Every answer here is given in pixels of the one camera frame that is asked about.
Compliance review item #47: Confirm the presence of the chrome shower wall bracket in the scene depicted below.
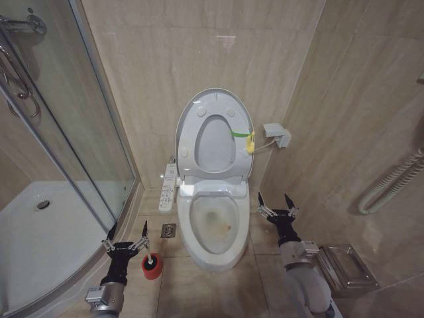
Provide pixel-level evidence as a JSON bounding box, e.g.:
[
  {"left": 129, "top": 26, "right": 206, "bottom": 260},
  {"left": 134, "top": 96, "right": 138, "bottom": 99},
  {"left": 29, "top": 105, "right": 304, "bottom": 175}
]
[{"left": 0, "top": 7, "right": 48, "bottom": 36}]

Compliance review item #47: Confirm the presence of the white power cable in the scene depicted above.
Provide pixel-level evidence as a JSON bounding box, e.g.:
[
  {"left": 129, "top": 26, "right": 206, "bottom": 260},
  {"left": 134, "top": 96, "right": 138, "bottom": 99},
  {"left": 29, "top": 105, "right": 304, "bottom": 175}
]
[{"left": 252, "top": 136, "right": 278, "bottom": 154}]

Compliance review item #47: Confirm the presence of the glass shower door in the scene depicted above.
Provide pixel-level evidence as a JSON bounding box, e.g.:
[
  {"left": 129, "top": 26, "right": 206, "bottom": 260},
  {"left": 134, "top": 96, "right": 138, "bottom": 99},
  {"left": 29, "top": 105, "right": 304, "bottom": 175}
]
[{"left": 0, "top": 0, "right": 138, "bottom": 233}]

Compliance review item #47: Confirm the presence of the chrome shower door handle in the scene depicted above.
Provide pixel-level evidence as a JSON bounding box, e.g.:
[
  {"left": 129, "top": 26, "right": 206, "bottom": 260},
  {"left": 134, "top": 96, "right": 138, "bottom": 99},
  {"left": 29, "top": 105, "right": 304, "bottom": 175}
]
[{"left": 0, "top": 42, "right": 41, "bottom": 119}]

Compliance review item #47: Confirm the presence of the white toilet lid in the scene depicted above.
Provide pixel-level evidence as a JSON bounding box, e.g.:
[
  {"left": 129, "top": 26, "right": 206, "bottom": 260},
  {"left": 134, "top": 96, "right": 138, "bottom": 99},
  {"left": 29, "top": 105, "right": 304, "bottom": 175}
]
[{"left": 175, "top": 87, "right": 257, "bottom": 179}]

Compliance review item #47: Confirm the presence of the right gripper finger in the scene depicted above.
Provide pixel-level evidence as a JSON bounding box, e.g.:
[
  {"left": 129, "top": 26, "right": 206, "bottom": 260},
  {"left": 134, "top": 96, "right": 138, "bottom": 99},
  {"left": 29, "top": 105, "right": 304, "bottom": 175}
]
[
  {"left": 256, "top": 191, "right": 275, "bottom": 219},
  {"left": 284, "top": 193, "right": 299, "bottom": 219}
]

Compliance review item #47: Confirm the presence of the metal floor drain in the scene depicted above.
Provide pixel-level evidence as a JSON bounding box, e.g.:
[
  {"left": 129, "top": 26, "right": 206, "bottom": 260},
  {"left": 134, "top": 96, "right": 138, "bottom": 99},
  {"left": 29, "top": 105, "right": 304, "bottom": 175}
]
[{"left": 160, "top": 223, "right": 178, "bottom": 240}]

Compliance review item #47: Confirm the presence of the white coiled cord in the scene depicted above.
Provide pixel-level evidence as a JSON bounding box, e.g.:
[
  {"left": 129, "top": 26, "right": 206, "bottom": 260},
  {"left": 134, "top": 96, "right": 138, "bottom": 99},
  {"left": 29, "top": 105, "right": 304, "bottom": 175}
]
[{"left": 357, "top": 150, "right": 424, "bottom": 216}]

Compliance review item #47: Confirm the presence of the white shower tray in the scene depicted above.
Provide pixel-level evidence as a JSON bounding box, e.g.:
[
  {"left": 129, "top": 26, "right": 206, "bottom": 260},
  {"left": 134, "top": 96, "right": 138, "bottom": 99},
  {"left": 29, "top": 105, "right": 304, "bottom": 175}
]
[{"left": 0, "top": 180, "right": 140, "bottom": 318}]

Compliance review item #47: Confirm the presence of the red brush holder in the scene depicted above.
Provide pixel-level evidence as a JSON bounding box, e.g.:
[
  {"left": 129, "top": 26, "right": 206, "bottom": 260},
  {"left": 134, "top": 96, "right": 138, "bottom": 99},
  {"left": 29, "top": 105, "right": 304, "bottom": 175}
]
[{"left": 141, "top": 252, "right": 164, "bottom": 281}]

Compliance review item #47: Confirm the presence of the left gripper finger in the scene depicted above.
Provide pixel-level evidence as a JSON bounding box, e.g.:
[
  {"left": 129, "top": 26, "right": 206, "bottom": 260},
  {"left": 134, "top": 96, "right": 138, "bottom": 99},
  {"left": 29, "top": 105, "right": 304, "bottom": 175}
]
[
  {"left": 101, "top": 221, "right": 119, "bottom": 253},
  {"left": 130, "top": 219, "right": 150, "bottom": 254}
]

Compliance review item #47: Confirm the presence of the white bidet control panel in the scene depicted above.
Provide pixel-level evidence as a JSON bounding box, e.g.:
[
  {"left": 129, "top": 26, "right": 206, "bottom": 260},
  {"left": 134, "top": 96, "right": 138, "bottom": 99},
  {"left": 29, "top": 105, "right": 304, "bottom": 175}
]
[{"left": 158, "top": 161, "right": 177, "bottom": 212}]

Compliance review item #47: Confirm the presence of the yellow plastic tag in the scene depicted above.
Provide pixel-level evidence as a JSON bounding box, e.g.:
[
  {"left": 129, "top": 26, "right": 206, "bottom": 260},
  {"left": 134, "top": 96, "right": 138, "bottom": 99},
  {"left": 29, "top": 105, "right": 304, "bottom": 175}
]
[{"left": 245, "top": 130, "right": 257, "bottom": 155}]

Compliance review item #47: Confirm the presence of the white toilet seat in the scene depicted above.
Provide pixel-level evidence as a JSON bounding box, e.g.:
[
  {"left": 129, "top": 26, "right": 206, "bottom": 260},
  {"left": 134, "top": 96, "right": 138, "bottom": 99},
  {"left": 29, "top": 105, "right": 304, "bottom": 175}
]
[{"left": 178, "top": 91, "right": 254, "bottom": 177}]

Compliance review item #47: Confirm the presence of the grey wall socket box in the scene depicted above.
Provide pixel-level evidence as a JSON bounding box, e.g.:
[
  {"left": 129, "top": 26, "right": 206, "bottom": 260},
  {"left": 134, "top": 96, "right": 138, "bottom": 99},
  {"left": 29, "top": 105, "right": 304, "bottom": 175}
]
[{"left": 262, "top": 123, "right": 293, "bottom": 149}]

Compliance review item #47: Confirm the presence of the white toilet bowl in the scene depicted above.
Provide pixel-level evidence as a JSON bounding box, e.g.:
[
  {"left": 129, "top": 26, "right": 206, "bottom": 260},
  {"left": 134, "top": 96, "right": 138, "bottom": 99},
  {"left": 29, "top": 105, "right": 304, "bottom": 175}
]
[{"left": 175, "top": 181, "right": 250, "bottom": 272}]

